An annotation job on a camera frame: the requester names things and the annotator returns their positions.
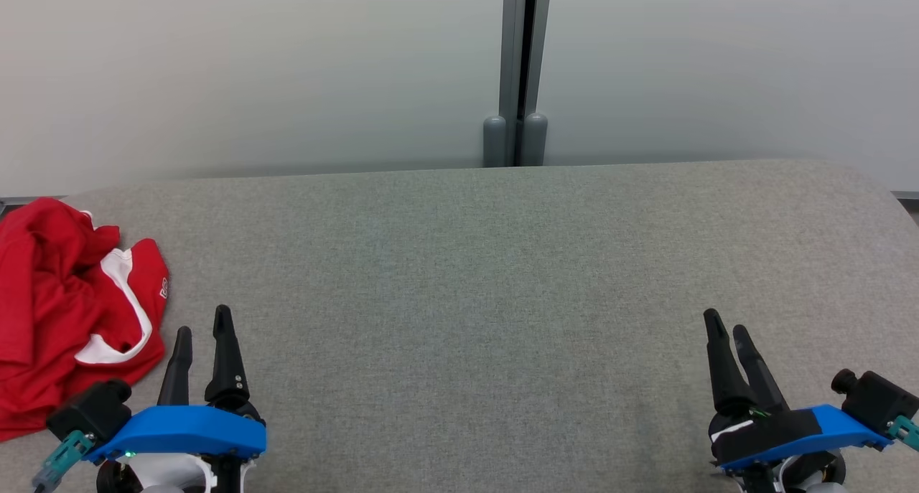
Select grey partition post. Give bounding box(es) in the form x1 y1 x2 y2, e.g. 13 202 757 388
482 0 554 168

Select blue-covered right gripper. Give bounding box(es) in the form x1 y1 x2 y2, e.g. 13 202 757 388
703 308 893 493

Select red shorts with white band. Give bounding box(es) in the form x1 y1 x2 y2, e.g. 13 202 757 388
0 238 171 442

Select teal left camera cable connector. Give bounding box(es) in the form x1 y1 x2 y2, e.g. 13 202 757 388
32 430 95 491

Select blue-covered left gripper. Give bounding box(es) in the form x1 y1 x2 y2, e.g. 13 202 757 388
86 305 268 493

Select teal camera cable connector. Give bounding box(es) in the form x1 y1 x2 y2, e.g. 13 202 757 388
32 430 95 491
887 415 919 452

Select teal right camera cable connector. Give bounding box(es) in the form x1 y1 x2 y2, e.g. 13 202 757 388
887 415 919 452

